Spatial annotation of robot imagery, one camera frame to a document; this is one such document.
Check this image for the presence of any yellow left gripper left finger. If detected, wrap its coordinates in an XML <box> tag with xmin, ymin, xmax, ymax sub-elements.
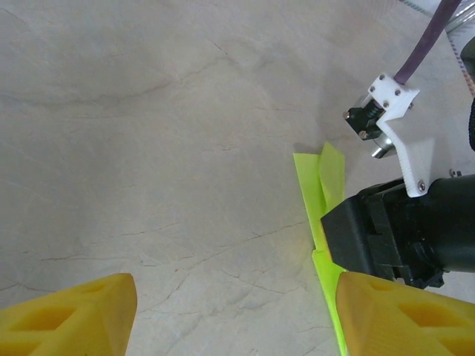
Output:
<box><xmin>0</xmin><ymin>273</ymin><xmax>138</xmax><ymax>356</ymax></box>

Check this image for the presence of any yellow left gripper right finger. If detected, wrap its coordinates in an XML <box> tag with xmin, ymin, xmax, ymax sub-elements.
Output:
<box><xmin>335</xmin><ymin>272</ymin><xmax>475</xmax><ymax>356</ymax></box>

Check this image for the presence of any lime green paper sheet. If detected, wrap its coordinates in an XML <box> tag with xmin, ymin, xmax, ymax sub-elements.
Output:
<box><xmin>292</xmin><ymin>142</ymin><xmax>350</xmax><ymax>356</ymax></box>

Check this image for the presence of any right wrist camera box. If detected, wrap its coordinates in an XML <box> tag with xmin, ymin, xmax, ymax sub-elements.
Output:
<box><xmin>343</xmin><ymin>73</ymin><xmax>436</xmax><ymax>198</ymax></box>

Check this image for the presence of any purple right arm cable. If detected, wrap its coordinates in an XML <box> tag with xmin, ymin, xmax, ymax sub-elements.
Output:
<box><xmin>393</xmin><ymin>0</ymin><xmax>463</xmax><ymax>85</ymax></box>

